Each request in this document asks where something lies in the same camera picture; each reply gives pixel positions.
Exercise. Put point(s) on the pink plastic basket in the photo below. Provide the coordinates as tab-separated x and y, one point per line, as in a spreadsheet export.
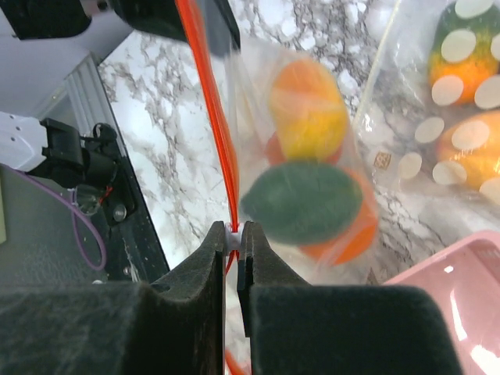
463	280

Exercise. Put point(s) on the clear polka dot zip bag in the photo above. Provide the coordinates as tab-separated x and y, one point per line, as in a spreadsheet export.
429	115

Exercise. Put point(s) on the orange pumpkin toy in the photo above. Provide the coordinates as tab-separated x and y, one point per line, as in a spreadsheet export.
292	148

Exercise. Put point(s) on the clear bag with orange zipper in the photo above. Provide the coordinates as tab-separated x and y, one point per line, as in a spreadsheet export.
236	77

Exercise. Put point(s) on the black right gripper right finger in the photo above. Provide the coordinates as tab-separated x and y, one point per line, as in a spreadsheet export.
298	328

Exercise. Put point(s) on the green yellow cucumber toy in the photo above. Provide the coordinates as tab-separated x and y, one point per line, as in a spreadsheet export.
462	55

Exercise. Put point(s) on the orange yellow mango toy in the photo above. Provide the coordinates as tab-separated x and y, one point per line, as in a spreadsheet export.
308	111

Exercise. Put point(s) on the green lime toy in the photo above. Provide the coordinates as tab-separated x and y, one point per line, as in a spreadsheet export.
303	202

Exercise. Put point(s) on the peach toy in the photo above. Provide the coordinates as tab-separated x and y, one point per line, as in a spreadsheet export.
473	143

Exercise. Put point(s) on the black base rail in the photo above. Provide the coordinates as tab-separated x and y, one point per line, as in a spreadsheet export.
133	248

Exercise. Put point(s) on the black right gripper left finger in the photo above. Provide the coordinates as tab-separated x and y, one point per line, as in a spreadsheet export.
172	326

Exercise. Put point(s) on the orange tomato toy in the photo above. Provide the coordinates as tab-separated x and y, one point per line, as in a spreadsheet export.
356	238

